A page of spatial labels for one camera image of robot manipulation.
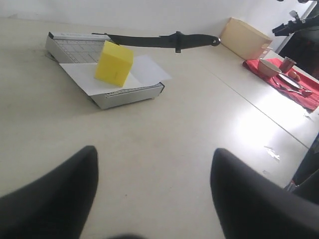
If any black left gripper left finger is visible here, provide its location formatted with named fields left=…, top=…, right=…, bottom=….
left=0, top=145, right=99, bottom=239

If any red apple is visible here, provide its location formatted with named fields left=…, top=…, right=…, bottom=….
left=288, top=71, right=300, bottom=82

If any beige bowl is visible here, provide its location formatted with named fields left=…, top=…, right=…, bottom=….
left=257, top=59, right=282, bottom=78

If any white plate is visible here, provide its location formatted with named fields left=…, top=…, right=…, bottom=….
left=278, top=73, right=302, bottom=90

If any beige storage box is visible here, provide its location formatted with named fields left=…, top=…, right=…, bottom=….
left=220, top=17, right=273, bottom=60

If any grey paper cutter base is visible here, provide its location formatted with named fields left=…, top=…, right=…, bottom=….
left=45, top=32, right=164, bottom=110

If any metal spoon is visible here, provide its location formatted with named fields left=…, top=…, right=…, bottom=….
left=272, top=77, right=313, bottom=97

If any white paper sheet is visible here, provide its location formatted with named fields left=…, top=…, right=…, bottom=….
left=60, top=55, right=171, bottom=96

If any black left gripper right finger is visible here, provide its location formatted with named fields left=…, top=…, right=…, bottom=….
left=210, top=148, right=319, bottom=239

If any dark metal cup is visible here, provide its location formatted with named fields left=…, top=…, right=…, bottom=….
left=279, top=57, right=296, bottom=73

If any black camera tripod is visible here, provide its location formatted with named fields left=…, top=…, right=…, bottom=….
left=272, top=0, right=319, bottom=59

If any red cloth mat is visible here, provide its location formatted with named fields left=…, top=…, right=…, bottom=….
left=242, top=58, right=319, bottom=112

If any yellow foam cube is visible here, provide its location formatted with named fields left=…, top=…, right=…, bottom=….
left=94, top=41, right=134, bottom=87

